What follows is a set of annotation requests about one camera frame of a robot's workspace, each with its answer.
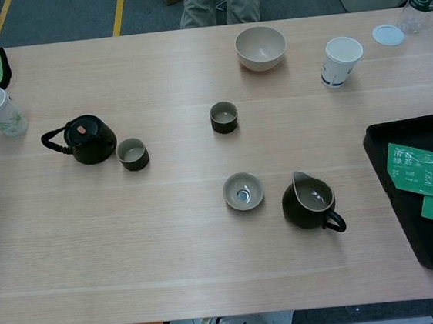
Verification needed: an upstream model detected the black teapot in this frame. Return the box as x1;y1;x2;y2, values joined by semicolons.
38;111;120;170

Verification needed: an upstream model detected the beige tea strainer bowl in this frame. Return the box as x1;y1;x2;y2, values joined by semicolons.
220;169;267;213

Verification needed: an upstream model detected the dark teacup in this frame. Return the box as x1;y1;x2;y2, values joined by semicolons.
208;99;240;136
114;136;152;174

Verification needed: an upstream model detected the white paper cup blue print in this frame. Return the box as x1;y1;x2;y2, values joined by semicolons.
317;34;368;91

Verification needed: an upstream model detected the person in khaki trousers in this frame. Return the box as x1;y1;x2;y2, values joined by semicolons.
177;0;270;30

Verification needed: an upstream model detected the white round lid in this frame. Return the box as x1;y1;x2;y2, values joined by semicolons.
371;22;406;48

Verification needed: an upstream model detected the dark pitcher with handle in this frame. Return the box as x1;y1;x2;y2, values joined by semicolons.
278;166;347;239

